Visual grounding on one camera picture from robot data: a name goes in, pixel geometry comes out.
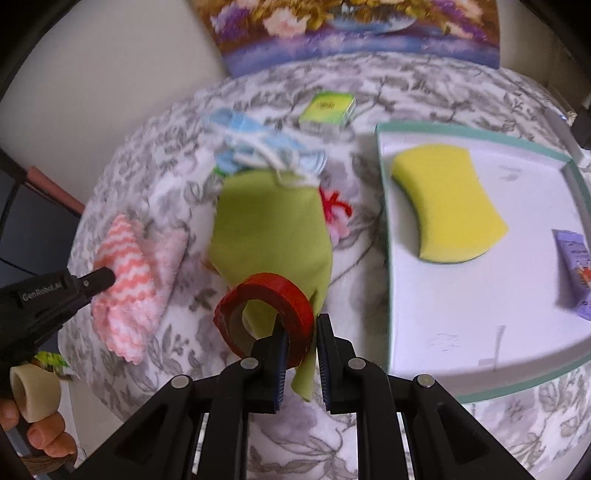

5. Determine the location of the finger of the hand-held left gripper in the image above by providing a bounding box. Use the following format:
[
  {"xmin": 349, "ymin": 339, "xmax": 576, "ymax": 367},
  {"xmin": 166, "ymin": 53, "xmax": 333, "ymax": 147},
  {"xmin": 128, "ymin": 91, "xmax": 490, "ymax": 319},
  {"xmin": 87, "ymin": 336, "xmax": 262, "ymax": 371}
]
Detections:
[{"xmin": 69, "ymin": 268, "xmax": 116, "ymax": 297}]

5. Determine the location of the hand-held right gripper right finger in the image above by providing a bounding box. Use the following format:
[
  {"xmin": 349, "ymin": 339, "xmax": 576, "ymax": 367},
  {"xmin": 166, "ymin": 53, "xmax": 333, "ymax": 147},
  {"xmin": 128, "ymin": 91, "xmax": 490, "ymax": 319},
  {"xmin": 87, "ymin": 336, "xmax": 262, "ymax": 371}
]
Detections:
[{"xmin": 315, "ymin": 313, "xmax": 536, "ymax": 480}]

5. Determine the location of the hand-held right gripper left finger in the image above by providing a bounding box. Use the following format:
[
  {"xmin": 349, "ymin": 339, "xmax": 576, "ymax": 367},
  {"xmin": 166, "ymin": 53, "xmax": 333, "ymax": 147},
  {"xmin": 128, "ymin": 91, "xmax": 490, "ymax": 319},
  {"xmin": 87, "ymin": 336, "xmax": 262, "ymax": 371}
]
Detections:
[{"xmin": 69, "ymin": 316, "xmax": 296, "ymax": 480}]

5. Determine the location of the pink zigzag cloth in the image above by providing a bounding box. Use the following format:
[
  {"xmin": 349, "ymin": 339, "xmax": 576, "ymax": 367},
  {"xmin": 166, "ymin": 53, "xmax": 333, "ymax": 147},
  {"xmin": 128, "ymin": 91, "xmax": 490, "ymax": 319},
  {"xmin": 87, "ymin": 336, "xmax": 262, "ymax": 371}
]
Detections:
[{"xmin": 90, "ymin": 213, "xmax": 190, "ymax": 365}]

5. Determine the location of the red tape roll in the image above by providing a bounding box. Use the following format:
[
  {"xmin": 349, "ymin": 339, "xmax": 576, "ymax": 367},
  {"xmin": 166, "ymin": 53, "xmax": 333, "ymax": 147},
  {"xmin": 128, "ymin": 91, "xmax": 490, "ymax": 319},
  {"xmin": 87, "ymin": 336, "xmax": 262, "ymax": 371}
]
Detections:
[{"xmin": 213, "ymin": 272, "xmax": 315, "ymax": 370}]

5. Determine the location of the green cloth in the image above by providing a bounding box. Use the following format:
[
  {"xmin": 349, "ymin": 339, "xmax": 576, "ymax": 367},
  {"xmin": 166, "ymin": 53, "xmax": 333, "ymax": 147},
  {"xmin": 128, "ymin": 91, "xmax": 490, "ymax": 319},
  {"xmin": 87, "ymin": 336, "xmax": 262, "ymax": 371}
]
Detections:
[{"xmin": 205, "ymin": 173, "xmax": 334, "ymax": 403}]

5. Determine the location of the white tray with teal rim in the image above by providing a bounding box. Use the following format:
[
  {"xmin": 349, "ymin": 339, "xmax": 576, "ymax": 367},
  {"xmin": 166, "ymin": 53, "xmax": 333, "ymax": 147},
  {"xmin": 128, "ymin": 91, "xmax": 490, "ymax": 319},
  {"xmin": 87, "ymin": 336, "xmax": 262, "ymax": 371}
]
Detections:
[{"xmin": 375, "ymin": 120, "xmax": 591, "ymax": 403}]

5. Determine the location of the person's left hand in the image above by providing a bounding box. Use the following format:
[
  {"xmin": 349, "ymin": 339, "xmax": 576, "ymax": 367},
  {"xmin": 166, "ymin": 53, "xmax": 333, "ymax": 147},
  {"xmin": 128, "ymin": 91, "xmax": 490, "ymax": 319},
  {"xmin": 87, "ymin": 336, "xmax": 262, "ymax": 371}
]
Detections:
[{"xmin": 0, "ymin": 398, "xmax": 78, "ymax": 459}]

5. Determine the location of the green printed packet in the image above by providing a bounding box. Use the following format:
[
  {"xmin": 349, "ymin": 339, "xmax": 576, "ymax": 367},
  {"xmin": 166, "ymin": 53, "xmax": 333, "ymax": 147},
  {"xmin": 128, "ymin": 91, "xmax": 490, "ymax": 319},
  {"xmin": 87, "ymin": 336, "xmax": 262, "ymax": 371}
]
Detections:
[{"xmin": 34, "ymin": 351, "xmax": 75, "ymax": 381}]

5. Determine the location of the dark cabinet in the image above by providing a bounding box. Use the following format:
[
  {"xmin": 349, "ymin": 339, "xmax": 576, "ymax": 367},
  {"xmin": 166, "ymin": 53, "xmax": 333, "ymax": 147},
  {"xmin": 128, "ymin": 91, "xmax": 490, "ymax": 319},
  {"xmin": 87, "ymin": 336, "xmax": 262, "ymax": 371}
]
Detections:
[{"xmin": 0, "ymin": 148, "xmax": 86, "ymax": 296}]

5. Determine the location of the beige foam tube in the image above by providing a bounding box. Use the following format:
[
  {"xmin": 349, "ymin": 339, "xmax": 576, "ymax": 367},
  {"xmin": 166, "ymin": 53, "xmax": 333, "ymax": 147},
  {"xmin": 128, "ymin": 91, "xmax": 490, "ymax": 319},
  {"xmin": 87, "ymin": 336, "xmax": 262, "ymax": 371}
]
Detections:
[{"xmin": 9, "ymin": 362, "xmax": 62, "ymax": 423}]

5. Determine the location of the pink wooden strip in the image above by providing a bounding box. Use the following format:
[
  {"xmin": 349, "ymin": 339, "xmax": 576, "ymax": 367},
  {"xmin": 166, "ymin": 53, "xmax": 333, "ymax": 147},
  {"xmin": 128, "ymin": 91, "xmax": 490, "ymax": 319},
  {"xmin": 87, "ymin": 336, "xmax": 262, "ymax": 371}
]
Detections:
[{"xmin": 25, "ymin": 166, "xmax": 86, "ymax": 215}]

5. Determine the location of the red knotted ornament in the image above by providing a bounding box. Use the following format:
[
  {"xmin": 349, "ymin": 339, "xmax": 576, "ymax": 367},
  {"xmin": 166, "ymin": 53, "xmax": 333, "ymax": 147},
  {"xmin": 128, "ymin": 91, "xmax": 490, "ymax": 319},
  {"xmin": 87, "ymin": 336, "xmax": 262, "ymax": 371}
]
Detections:
[{"xmin": 318, "ymin": 187, "xmax": 355, "ymax": 243}]

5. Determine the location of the yellow sponge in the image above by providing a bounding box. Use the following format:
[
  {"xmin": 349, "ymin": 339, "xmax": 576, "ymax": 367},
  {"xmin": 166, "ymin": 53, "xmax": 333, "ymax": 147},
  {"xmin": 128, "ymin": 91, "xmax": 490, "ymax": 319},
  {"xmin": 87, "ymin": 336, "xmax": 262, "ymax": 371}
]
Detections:
[{"xmin": 392, "ymin": 144, "xmax": 509, "ymax": 265}]

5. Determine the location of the pile of blue face masks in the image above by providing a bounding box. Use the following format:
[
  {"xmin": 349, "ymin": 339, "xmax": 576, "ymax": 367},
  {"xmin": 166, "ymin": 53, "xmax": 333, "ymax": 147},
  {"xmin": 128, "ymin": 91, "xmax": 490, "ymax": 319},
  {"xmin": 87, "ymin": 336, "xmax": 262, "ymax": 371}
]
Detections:
[{"xmin": 203, "ymin": 108, "xmax": 328, "ymax": 188}]

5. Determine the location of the green box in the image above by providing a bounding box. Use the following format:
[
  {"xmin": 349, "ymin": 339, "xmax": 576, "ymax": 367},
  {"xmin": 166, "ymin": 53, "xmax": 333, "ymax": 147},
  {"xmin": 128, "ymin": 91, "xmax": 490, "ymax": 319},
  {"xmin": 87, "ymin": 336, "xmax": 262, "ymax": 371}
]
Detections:
[{"xmin": 298, "ymin": 91, "xmax": 356, "ymax": 134}]

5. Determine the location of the purple tube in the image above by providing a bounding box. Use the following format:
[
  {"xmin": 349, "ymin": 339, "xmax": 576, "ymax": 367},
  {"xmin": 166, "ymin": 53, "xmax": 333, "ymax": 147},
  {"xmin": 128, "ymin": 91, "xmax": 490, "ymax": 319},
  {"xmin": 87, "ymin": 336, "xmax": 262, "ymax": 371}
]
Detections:
[{"xmin": 553, "ymin": 229, "xmax": 591, "ymax": 321}]

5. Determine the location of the grey floral blanket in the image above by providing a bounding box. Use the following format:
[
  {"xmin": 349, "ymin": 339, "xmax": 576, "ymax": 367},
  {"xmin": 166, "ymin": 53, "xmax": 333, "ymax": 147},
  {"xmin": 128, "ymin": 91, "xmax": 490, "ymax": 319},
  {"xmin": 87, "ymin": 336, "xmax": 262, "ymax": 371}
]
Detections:
[{"xmin": 60, "ymin": 51, "xmax": 591, "ymax": 480}]

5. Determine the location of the floral painting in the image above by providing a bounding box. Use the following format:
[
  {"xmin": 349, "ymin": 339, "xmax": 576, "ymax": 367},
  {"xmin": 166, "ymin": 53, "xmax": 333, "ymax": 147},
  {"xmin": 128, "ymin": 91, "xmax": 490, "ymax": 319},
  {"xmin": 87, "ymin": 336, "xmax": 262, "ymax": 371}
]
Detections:
[{"xmin": 191, "ymin": 0, "xmax": 502, "ymax": 78}]

